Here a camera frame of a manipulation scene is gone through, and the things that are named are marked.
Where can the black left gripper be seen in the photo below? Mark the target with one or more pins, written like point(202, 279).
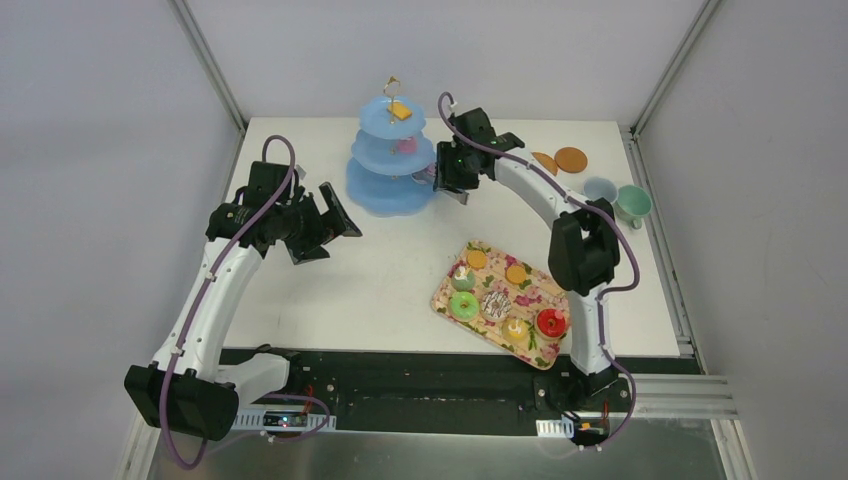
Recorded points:
point(317, 229)

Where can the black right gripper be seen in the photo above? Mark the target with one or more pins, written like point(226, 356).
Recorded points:
point(447, 177)

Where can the pink frosted cake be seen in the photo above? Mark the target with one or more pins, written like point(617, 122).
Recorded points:
point(407, 146)

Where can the blue three-tier cake stand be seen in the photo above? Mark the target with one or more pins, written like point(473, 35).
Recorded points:
point(377, 178)

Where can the purple frosted donut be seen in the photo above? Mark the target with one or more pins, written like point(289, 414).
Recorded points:
point(425, 176)

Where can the metal serving tongs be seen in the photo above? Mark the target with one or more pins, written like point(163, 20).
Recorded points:
point(439, 185)

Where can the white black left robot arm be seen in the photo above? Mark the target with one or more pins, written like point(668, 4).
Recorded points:
point(184, 387)

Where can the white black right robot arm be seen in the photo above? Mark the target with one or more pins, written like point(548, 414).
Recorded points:
point(584, 247)

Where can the round orange biscuit top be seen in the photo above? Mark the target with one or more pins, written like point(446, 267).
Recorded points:
point(476, 259)

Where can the round orange biscuit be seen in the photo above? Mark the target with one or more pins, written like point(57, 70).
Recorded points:
point(516, 274)
point(476, 259)

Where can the large round brown coaster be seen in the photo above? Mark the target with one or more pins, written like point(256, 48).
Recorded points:
point(547, 162)

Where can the dark green flower donut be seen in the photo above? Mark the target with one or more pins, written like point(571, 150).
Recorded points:
point(463, 279)

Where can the round orange biscuit middle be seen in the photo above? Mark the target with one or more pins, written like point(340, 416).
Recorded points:
point(516, 274)

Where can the small round brown coaster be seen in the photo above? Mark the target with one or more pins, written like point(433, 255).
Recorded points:
point(571, 160)

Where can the light green frosted donut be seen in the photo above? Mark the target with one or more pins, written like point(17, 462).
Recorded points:
point(463, 306)

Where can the floral rectangular tray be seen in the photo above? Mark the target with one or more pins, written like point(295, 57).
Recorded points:
point(538, 292)

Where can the chocolate drizzle white donut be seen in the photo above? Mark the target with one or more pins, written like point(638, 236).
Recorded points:
point(495, 306)

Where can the light blue teacup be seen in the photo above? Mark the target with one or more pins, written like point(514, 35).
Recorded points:
point(597, 188)

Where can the red frosted donut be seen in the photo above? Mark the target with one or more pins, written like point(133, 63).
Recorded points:
point(551, 323)

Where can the green teacup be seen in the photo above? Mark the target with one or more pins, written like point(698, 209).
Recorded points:
point(633, 205)

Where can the white left cable duct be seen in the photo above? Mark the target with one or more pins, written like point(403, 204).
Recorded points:
point(282, 421)

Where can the white cable duct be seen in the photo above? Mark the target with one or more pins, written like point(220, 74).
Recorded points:
point(282, 421)
point(555, 428)

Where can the metal frame rail left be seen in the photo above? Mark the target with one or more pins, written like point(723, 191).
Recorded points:
point(209, 64)

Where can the metal frame rail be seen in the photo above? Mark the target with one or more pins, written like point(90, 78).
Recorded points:
point(209, 64)
point(676, 64)

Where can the white right cable duct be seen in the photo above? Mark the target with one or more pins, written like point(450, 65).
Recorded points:
point(555, 428)

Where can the metal frame rail right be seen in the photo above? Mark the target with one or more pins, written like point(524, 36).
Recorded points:
point(676, 64)

